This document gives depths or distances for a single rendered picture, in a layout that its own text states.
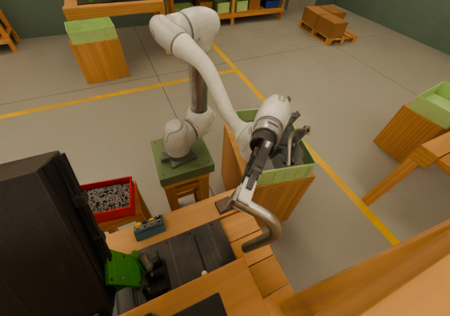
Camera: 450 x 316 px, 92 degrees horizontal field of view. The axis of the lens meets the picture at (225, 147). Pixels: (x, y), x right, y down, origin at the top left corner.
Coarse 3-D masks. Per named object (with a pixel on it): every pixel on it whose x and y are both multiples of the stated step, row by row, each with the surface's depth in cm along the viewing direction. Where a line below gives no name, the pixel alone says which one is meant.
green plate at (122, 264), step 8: (112, 256) 75; (120, 256) 79; (128, 256) 84; (104, 264) 71; (112, 264) 73; (120, 264) 77; (128, 264) 82; (136, 264) 87; (104, 272) 69; (112, 272) 71; (120, 272) 75; (128, 272) 79; (136, 272) 84; (112, 280) 70; (120, 280) 73; (128, 280) 77; (136, 280) 82; (120, 288) 78
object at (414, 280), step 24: (432, 240) 22; (408, 264) 16; (432, 264) 13; (360, 288) 18; (384, 288) 13; (408, 288) 12; (432, 288) 12; (336, 312) 14; (360, 312) 11; (384, 312) 11; (408, 312) 11; (432, 312) 11
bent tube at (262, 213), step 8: (232, 200) 47; (240, 208) 49; (248, 208) 49; (256, 208) 49; (264, 208) 50; (256, 216) 49; (264, 216) 49; (272, 216) 49; (272, 224) 49; (280, 224) 51; (272, 232) 51; (280, 232) 51; (248, 240) 64; (256, 240) 59; (264, 240) 56; (272, 240) 54; (248, 248) 63; (256, 248) 61
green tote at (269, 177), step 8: (240, 112) 176; (248, 112) 178; (256, 112) 179; (248, 120) 184; (304, 144) 153; (304, 152) 155; (304, 160) 156; (312, 160) 146; (280, 168) 138; (288, 168) 139; (296, 168) 141; (304, 168) 144; (312, 168) 146; (264, 176) 140; (272, 176) 143; (280, 176) 145; (288, 176) 147; (296, 176) 150; (304, 176) 152; (256, 184) 146; (264, 184) 149
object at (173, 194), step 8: (208, 176) 150; (184, 184) 152; (192, 184) 153; (200, 184) 154; (208, 184) 158; (168, 192) 146; (176, 192) 153; (184, 192) 204; (192, 192) 209; (200, 192) 163; (208, 192) 167; (168, 200) 153; (176, 200) 158; (200, 200) 175; (176, 208) 166
